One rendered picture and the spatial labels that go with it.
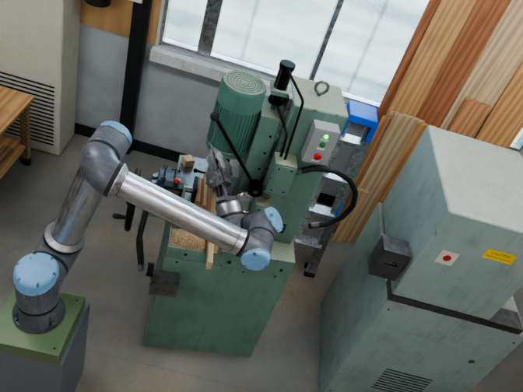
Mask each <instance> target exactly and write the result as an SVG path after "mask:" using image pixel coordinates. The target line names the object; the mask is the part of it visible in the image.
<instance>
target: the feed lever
mask: <svg viewBox="0 0 523 392"><path fill-rule="evenodd" d="M210 118H211V120H212V121H215V122H216V123H217V125H218V127H219V129H220V130H221V132H222V133H223V136H224V138H225V139H226V141H227V143H228V144H229V146H230V148H231V149H232V151H233V154H234V155H235V156H236V158H237V160H238V162H239V164H240V166H241V167H242V169H243V171H244V172H245V174H246V176H247V178H248V179H249V183H248V193H249V195H250V196H252V197H254V198H256V197H259V196H261V195H262V196H263V197H265V198H267V199H268V198H269V196H268V195H267V194H266V193H265V192H263V186H262V182H261V181H260V180H257V179H253V180H252V178H251V176H250V174H249V172H248V171H247V169H246V167H245V165H244V163H243V162H242V160H241V158H240V157H239V155H238V153H237V150H236V149H235V148H234V146H233V144H232V142H231V140H230V138H229V137H228V135H227V133H226V132H225V130H224V128H223V126H222V125H221V123H220V121H219V113H217V112H212V113H211V114H210Z"/></svg>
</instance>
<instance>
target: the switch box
mask: <svg viewBox="0 0 523 392"><path fill-rule="evenodd" d="M326 134H327V135H328V138H326V139H327V140H328V141H327V142H325V141H321V138H324V137H323V136H324V135H326ZM339 136H340V130H339V125H338V124H333V123H329V122H325V121H319V120H313V122H312V125H311V128H310V130H309V132H308V134H307V137H306V140H305V142H304V145H303V148H302V149H301V158H302V161H304V162H309V163H316V164H320V165H324V166H326V164H327V162H328V160H329V157H330V155H331V154H332V151H333V149H334V147H335V144H336V142H337V140H338V138H339ZM324 139H325V138H324ZM321 142H324V143H325V147H324V148H323V149H325V150H320V149H317V147H318V148H321V147H320V146H319V144H320V143H321ZM317 153H319V154H321V159H319V162H315V161H311V160H312V159H314V155H315V154H317Z"/></svg>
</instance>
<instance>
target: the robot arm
mask: <svg viewBox="0 0 523 392"><path fill-rule="evenodd" d="M131 143H132V135H131V134H130V132H129V130H128V129H127V128H126V127H125V126H124V125H122V124H120V123H118V122H116V121H105V122H103V123H102V124H101V125H99V126H98V127H97V129H96V130H95V132H94V133H93V135H92V136H91V138H90V139H89V141H88V142H87V143H86V144H85V145H84V146H83V148H82V150H81V153H80V156H79V163H80V166H79V169H78V171H77V173H76V175H75V178H74V180H73V182H72V185H71V187H70V188H69V191H68V193H67V195H66V197H65V200H64V202H63V204H62V207H61V209H60V211H59V213H58V216H57V218H56V220H55V221H54V222H52V223H50V224H49V225H48V226H47V227H46V229H45V231H44V234H43V236H42V238H41V240H40V242H39V243H38V245H37V247H36V248H35V250H34V251H33V253H32V254H27V255H26V256H24V257H22V258H21V259H20V260H19V261H18V262H17V264H16V266H15V268H14V272H13V283H14V287H15V294H16V303H15V305H14V307H13V309H12V320H13V323H14V324H15V325H16V327H17V328H18V329H19V330H21V331H22V332H25V333H27V334H44V333H47V332H49V331H52V330H54V329H55V328H56V327H57V326H58V325H59V324H60V323H61V322H62V321H63V320H64V318H65V303H64V301H63V299H62V298H61V297H60V296H59V289H60V286H61V284H62V283H63V281H64V279H65V277H66V275H67V274H68V272H69V270H70V268H71V267H72V265H73V263H74V262H75V259H76V258H77V257H78V255H79V253H80V251H81V250H82V249H83V246H84V243H85V235H84V232H85V230H86V227H87V226H88V224H89V222H90V220H91V218H92V216H93V213H94V212H95V210H96V208H97V206H98V204H99V203H100V200H101V198H102V197H103V196H105V197H107V198H109V197H113V196H117V197H119V198H121V199H123V200H125V201H127V202H129V203H131V204H133V205H135V206H137V207H139V208H141V209H143V210H145V211H147V212H149V213H152V214H154V215H156V216H158V217H160V218H162V219H164V220H166V221H168V222H170V223H172V224H174V225H176V226H178V227H180V228H182V229H184V230H186V231H188V232H190V233H192V234H194V235H196V236H199V237H201V238H202V239H204V240H207V241H209V242H210V243H213V244H215V245H217V246H218V247H221V248H223V249H224V250H227V251H229V252H231V253H232V254H233V255H235V256H237V257H239V258H240V261H241V263H242V265H243V266H244V267H246V268H247V269H249V270H253V271H258V270H262V269H264V268H266V267H267V266H268V264H269V261H270V259H271V256H272V255H271V253H272V246H273V241H274V239H275V235H276V233H279V232H280V231H282V230H283V221H282V219H281V217H280V215H279V213H278V212H277V210H276V209H275V208H273V207H269V208H264V209H262V210H261V211H258V212H254V213H252V214H250V215H246V216H244V215H243V212H242V209H241V206H240V201H239V200H236V197H235V196H231V194H232V191H233V188H234V186H235V180H234V179H233V178H232V175H233V173H232V167H231V165H230V164H229V162H228V161H227V160H226V158H225V157H224V156H223V155H222V154H221V152H220V151H219V150H218V149H216V148H214V147H212V148H211V149H210V151H209V156H206V161H207V163H208V164H209V168H208V171H207V173H204V174H205V179H206V183H207V186H208V188H212V189H215V192H216V196H217V198H216V204H217V206H216V207H215V209H216V214H213V213H211V212H209V211H207V210H205V209H204V208H201V207H199V206H197V205H195V204H193V203H191V202H189V201H187V200H185V199H183V198H181V197H179V196H177V195H175V194H173V193H171V192H169V191H167V190H165V189H163V188H161V187H159V186H157V185H155V184H153V183H151V182H149V181H147V180H145V179H143V178H141V177H139V176H137V175H135V174H133V173H131V172H130V171H128V168H127V166H126V164H125V163H123V162H122V160H123V158H124V156H125V153H126V152H127V151H128V149H129V148H130V147H131ZM215 155H216V158H217V160H218V166H219V169H218V166H217V165H216V158H215ZM206 177H207V178H206Z"/></svg>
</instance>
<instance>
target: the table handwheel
mask: <svg viewBox="0 0 523 392"><path fill-rule="evenodd" d="M134 174H135V175H137V176H139V177H141V169H140V168H139V167H137V168H135V171H134ZM126 204H127V206H128V207H127V212H126V216H125V231H127V232H128V231H130V230H131V227H132V221H133V217H134V213H135V207H136V206H135V205H133V204H131V203H129V202H127V201H126Z"/></svg>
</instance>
